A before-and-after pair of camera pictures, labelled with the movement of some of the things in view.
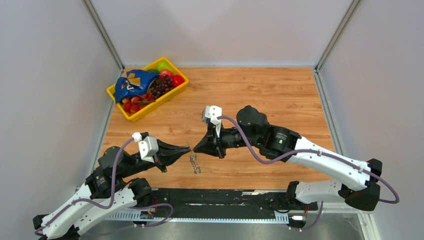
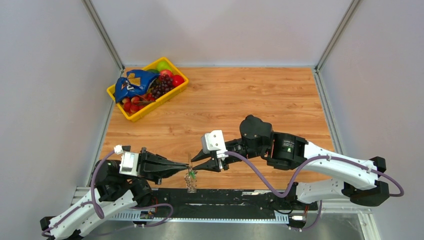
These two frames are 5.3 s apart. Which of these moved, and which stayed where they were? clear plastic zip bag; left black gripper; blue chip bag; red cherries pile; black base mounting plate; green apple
Moved: left black gripper; clear plastic zip bag
Stayed: red cherries pile; black base mounting plate; green apple; blue chip bag
